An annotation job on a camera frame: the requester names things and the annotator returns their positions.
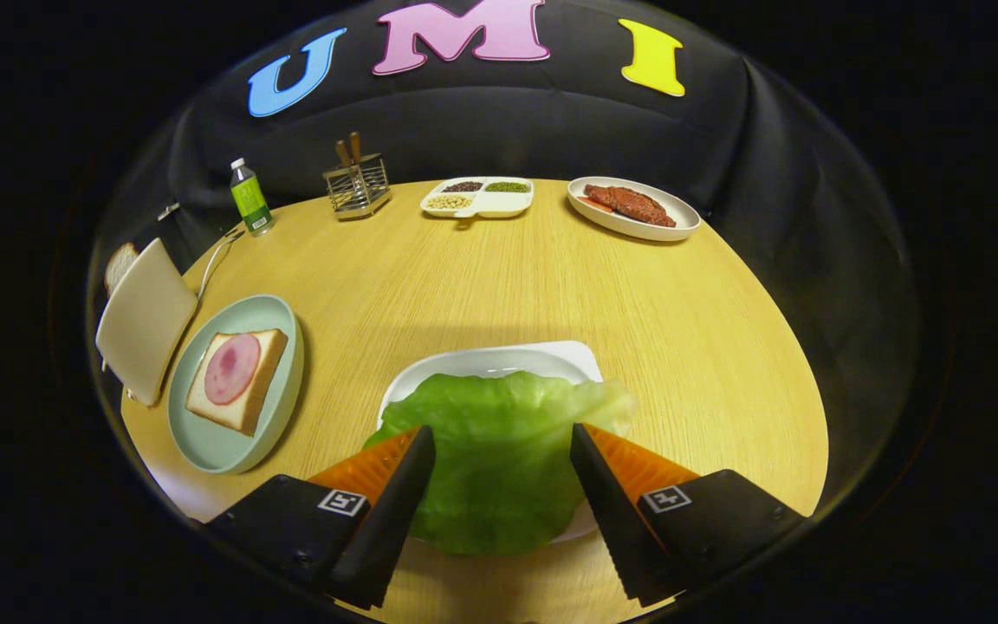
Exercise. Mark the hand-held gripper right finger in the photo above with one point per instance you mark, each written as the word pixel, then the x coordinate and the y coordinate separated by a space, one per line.
pixel 616 520

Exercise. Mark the green lettuce leaf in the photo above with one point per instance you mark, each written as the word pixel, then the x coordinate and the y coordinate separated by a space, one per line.
pixel 499 468

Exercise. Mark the small silver clip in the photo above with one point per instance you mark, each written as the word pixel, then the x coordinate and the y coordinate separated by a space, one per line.
pixel 168 211

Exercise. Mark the pile of green beans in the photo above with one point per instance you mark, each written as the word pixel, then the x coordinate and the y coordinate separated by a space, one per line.
pixel 508 186

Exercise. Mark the white divided dish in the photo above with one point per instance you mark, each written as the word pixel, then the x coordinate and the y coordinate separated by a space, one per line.
pixel 503 205

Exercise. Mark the plain white bread slice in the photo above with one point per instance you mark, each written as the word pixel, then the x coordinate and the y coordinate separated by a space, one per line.
pixel 120 263

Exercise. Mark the white square plate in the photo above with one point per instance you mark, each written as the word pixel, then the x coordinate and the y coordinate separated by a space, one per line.
pixel 499 360

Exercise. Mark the bread slice under ham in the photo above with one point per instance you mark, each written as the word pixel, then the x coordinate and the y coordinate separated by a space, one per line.
pixel 248 416

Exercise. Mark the pile of yellow soybeans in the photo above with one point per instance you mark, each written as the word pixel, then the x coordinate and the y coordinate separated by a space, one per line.
pixel 449 202

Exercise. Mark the pale green round plate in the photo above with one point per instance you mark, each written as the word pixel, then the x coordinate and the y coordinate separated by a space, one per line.
pixel 222 442

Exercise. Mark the white oval plate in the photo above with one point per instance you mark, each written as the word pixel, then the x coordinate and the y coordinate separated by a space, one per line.
pixel 683 214

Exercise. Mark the black backdrop cloth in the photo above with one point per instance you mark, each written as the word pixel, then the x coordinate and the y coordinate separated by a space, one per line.
pixel 551 130

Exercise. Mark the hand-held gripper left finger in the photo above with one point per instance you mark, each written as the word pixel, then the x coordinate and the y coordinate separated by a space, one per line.
pixel 386 529

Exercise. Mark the green label plastic bottle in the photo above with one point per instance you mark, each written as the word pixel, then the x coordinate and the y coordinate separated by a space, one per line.
pixel 250 199

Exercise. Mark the pile of dark red beans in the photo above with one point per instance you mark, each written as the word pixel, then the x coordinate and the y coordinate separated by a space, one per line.
pixel 463 186

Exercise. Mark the pink ham slice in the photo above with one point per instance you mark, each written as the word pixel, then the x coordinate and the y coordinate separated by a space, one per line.
pixel 232 368

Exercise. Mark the brown meat steak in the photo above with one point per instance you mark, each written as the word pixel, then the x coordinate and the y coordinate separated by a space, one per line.
pixel 633 205

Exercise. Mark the white toaster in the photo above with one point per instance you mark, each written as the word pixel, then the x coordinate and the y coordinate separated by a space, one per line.
pixel 144 321

